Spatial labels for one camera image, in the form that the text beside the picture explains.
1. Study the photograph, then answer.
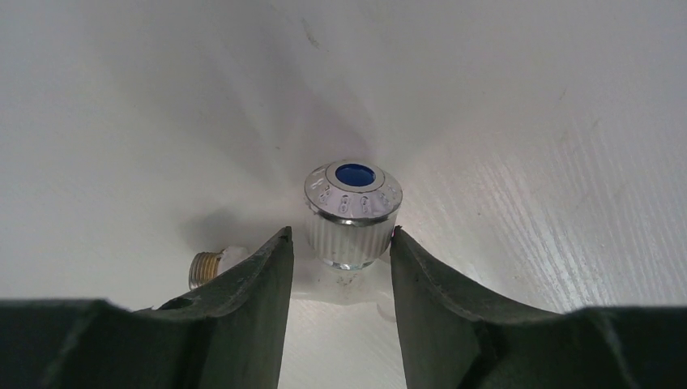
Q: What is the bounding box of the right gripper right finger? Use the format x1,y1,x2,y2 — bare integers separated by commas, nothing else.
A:
390,228,686,388

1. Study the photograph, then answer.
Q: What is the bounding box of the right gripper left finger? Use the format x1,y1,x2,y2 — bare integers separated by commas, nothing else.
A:
1,227,294,388

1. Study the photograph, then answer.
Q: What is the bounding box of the white plastic water faucet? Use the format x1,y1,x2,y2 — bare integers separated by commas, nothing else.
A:
180,160,403,322

